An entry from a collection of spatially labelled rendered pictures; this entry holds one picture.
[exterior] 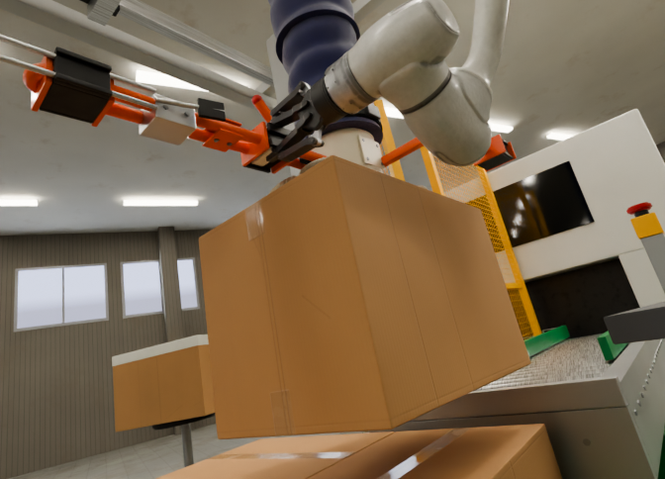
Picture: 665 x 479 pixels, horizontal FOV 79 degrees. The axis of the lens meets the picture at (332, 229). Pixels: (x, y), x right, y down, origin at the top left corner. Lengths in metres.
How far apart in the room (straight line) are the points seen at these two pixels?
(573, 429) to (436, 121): 0.78
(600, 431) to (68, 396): 8.23
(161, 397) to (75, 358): 6.31
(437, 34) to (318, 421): 0.58
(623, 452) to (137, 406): 2.19
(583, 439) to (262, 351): 0.75
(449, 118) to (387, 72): 0.12
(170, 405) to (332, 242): 1.94
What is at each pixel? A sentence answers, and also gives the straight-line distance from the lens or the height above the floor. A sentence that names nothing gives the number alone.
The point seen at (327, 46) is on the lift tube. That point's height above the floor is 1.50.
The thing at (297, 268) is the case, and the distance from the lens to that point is 0.66.
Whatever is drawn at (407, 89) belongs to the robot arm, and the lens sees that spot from 0.66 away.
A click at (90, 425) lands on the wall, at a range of 8.70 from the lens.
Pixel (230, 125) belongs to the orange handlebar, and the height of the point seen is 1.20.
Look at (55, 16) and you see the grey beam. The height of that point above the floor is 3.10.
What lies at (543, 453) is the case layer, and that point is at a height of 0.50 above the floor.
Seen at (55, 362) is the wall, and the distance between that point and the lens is 8.76.
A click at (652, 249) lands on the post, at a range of 1.65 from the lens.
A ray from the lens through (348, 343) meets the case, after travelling 0.60.
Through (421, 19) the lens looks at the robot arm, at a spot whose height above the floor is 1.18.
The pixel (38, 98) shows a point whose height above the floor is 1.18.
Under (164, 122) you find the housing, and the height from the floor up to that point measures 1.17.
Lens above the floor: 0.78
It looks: 17 degrees up
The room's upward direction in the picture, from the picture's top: 12 degrees counter-clockwise
